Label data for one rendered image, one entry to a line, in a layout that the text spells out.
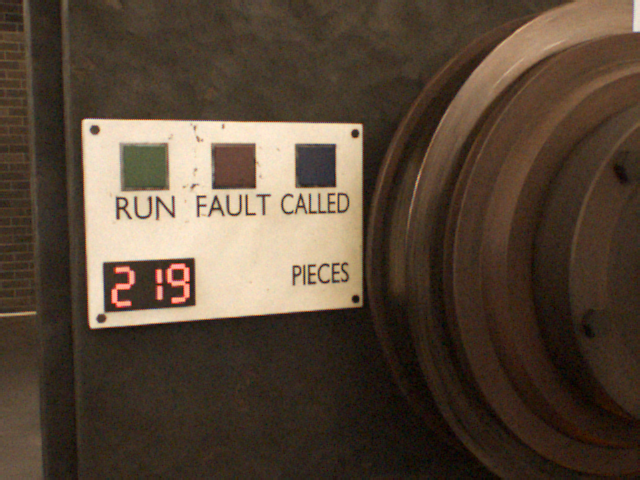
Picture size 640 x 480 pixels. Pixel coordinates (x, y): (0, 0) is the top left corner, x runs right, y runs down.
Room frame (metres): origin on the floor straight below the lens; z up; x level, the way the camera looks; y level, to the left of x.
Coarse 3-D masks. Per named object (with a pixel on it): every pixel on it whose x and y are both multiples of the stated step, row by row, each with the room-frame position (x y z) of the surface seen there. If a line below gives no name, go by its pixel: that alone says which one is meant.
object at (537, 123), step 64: (576, 64) 0.63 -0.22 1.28; (512, 128) 0.61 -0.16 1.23; (576, 128) 0.61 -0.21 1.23; (512, 192) 0.59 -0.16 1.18; (448, 256) 0.60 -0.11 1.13; (512, 256) 0.59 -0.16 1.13; (448, 320) 0.61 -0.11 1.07; (512, 320) 0.59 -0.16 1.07; (512, 384) 0.61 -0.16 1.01; (576, 448) 0.64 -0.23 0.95
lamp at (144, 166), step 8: (128, 152) 0.64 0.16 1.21; (136, 152) 0.64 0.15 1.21; (144, 152) 0.64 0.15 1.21; (152, 152) 0.65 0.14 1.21; (160, 152) 0.65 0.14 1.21; (128, 160) 0.64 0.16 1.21; (136, 160) 0.64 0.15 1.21; (144, 160) 0.64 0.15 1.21; (152, 160) 0.65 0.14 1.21; (160, 160) 0.65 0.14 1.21; (128, 168) 0.64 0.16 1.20; (136, 168) 0.64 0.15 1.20; (144, 168) 0.64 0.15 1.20; (152, 168) 0.65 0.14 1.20; (160, 168) 0.65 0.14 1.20; (128, 176) 0.64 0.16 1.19; (136, 176) 0.64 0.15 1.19; (144, 176) 0.64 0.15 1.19; (152, 176) 0.65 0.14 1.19; (160, 176) 0.65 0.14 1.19; (128, 184) 0.64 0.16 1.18; (136, 184) 0.64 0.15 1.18; (144, 184) 0.64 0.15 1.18; (152, 184) 0.65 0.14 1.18; (160, 184) 0.65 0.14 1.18
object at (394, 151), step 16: (528, 16) 0.71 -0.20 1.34; (496, 32) 0.70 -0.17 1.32; (464, 48) 0.69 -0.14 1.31; (480, 48) 0.69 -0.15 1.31; (448, 64) 0.68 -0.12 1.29; (432, 80) 0.68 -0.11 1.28; (432, 96) 0.68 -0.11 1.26; (416, 112) 0.67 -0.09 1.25; (400, 128) 0.67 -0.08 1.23; (400, 144) 0.66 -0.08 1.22; (384, 160) 0.67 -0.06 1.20; (384, 176) 0.66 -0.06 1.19; (384, 192) 0.66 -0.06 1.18; (368, 208) 0.75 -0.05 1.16; (384, 208) 0.66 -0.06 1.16; (368, 224) 0.66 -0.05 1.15; (368, 240) 0.66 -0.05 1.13; (368, 256) 0.66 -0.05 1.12; (368, 272) 0.66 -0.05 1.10; (368, 288) 0.66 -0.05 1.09; (384, 320) 0.66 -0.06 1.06; (384, 336) 0.66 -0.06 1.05; (384, 352) 0.66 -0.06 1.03; (400, 368) 0.67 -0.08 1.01; (400, 384) 0.67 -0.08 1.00; (416, 400) 0.67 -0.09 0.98; (432, 416) 0.68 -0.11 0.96; (448, 432) 0.68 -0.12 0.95; (464, 448) 0.69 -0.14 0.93
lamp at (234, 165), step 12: (216, 156) 0.67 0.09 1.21; (228, 156) 0.67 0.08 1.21; (240, 156) 0.68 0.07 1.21; (252, 156) 0.68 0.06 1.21; (216, 168) 0.67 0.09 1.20; (228, 168) 0.67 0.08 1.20; (240, 168) 0.68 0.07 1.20; (252, 168) 0.68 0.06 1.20; (216, 180) 0.67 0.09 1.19; (228, 180) 0.67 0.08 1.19; (240, 180) 0.68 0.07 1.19; (252, 180) 0.68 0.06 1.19
